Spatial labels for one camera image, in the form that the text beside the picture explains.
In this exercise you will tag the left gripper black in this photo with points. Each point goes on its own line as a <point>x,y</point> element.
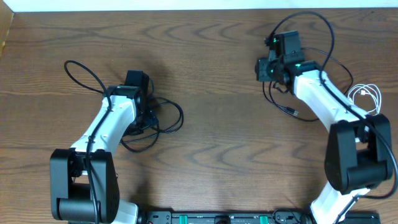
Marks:
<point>151,118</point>

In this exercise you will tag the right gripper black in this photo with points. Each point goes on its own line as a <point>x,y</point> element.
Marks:
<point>260,68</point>

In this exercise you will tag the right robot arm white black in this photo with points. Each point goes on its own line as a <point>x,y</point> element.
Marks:
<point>358,154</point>

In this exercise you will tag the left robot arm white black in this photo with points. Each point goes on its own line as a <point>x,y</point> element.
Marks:
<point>83,183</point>

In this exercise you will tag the cardboard box side panel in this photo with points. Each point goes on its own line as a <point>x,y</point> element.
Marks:
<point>6,18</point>

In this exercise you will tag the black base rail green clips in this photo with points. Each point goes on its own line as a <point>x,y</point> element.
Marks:
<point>282,216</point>

